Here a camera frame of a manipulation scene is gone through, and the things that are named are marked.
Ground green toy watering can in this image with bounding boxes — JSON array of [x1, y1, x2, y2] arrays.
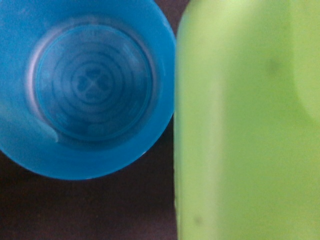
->
[[174, 0, 320, 240]]

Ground blue plastic bowl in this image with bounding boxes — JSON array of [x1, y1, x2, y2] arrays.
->
[[0, 0, 176, 180]]

